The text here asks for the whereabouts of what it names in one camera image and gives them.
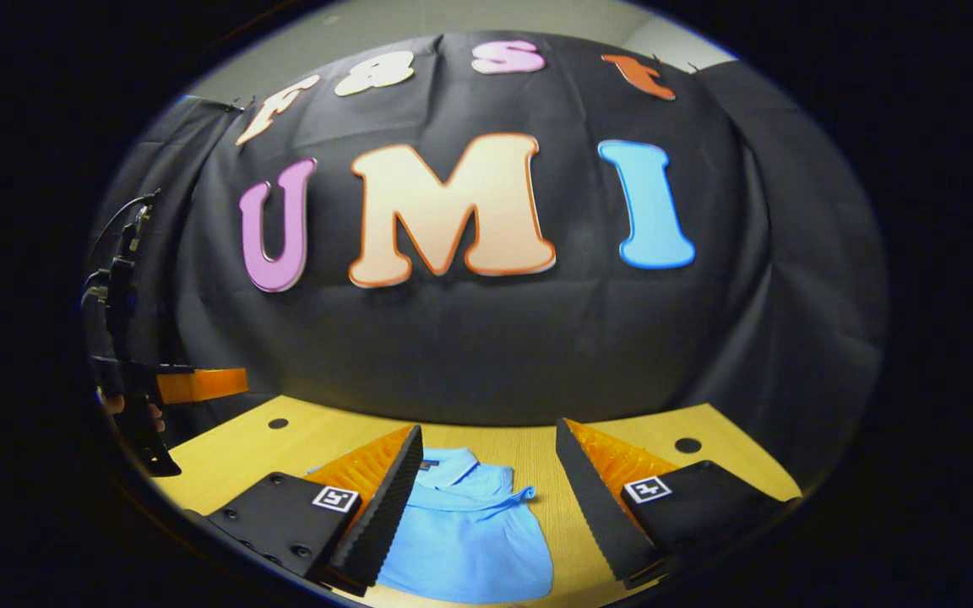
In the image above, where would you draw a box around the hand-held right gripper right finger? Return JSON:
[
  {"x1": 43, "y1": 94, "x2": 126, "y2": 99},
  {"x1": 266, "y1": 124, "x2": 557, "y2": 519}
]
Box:
[{"x1": 556, "y1": 418, "x2": 792, "y2": 590}]

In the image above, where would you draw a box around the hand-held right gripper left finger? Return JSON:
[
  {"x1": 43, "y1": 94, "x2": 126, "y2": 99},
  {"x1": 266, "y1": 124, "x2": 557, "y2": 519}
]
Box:
[{"x1": 208, "y1": 425, "x2": 425, "y2": 597}]

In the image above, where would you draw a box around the light blue T-shirt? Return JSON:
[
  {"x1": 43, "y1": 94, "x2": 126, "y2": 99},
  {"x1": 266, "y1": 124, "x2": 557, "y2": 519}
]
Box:
[{"x1": 307, "y1": 446, "x2": 556, "y2": 605}]

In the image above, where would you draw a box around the black backdrop cloth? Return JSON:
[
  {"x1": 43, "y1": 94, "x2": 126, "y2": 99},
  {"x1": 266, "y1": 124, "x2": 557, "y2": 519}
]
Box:
[{"x1": 85, "y1": 32, "x2": 889, "y2": 491}]

